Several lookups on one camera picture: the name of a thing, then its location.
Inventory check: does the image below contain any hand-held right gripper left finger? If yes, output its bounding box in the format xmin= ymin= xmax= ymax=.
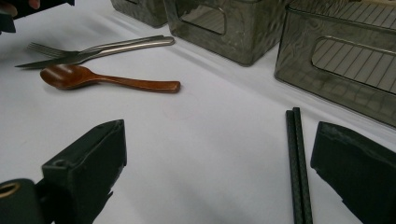
xmin=41 ymin=119 xmax=128 ymax=224

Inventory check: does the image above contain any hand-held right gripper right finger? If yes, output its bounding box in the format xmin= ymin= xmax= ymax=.
xmin=310 ymin=120 xmax=396 ymax=224

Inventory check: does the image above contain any metal fork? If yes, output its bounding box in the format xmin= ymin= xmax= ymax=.
xmin=26 ymin=35 xmax=165 ymax=60

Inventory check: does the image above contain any black chopstick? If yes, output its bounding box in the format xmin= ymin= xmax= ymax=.
xmin=285 ymin=109 xmax=304 ymax=224
xmin=292 ymin=106 xmax=314 ymax=224

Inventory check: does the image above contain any metal table knife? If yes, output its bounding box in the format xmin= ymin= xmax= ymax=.
xmin=14 ymin=35 xmax=176 ymax=70

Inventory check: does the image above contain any brown wooden spoon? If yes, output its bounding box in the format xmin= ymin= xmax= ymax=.
xmin=39 ymin=64 xmax=182 ymax=94

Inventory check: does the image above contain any smoky clear plastic bin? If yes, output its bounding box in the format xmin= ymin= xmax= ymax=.
xmin=163 ymin=0 xmax=292 ymax=67
xmin=274 ymin=0 xmax=396 ymax=129
xmin=110 ymin=0 xmax=169 ymax=29

